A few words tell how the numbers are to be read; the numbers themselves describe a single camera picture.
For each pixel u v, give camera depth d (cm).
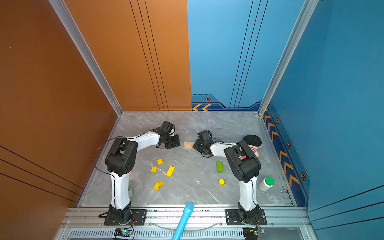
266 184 76
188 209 73
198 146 90
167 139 84
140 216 74
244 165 52
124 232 71
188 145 99
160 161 92
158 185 82
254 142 96
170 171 88
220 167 89
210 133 91
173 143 89
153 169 89
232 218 72
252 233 70
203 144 79
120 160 55
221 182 82
